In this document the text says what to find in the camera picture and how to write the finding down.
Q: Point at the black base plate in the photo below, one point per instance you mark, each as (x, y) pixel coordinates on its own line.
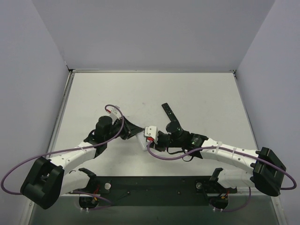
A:
(150, 191)

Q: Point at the black remote control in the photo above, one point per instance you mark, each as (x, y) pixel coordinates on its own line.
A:
(169, 113)

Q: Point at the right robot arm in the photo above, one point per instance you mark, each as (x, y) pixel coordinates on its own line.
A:
(261, 169)

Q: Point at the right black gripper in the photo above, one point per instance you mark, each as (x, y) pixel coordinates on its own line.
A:
(161, 139)

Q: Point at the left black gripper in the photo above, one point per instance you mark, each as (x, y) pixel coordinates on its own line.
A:
(127, 131)

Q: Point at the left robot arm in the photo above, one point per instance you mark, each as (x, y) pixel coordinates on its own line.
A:
(60, 174)

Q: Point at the white remote control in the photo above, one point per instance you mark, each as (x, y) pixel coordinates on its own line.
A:
(143, 141)

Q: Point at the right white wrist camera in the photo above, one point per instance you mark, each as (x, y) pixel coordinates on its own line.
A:
(151, 134)

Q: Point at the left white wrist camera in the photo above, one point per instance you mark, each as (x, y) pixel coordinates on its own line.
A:
(113, 112)

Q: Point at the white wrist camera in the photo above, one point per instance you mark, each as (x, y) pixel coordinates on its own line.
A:
(113, 112)
(151, 134)

